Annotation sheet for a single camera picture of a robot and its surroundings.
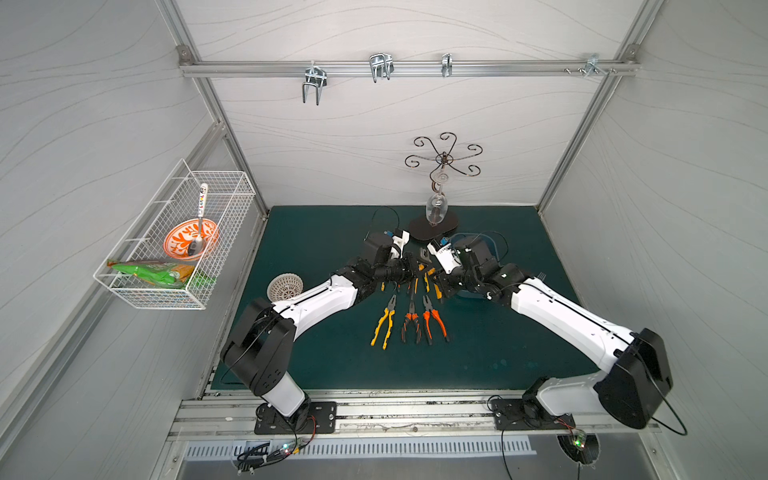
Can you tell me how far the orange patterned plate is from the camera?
657 millimetres

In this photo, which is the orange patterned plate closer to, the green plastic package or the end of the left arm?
the green plastic package

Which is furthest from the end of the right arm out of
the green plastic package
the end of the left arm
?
the green plastic package

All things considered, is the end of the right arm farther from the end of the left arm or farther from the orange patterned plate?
the orange patterned plate

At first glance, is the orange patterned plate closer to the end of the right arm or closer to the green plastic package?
the green plastic package
